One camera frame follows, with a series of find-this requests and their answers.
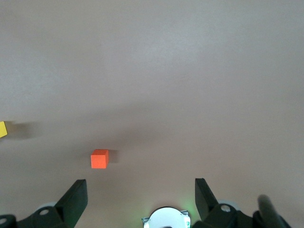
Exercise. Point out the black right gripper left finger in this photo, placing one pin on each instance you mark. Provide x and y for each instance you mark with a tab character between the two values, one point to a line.
69	206

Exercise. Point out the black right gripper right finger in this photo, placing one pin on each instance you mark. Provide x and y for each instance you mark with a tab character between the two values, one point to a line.
209	209

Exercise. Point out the orange wooden block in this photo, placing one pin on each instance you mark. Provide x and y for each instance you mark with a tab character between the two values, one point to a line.
99	159

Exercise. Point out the yellow wooden block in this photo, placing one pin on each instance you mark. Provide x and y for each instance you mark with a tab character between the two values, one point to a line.
2	129

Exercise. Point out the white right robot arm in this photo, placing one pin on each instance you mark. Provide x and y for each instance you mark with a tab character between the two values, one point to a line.
166	218

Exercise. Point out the brown table mat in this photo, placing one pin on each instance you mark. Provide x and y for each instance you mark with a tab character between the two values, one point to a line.
142	59

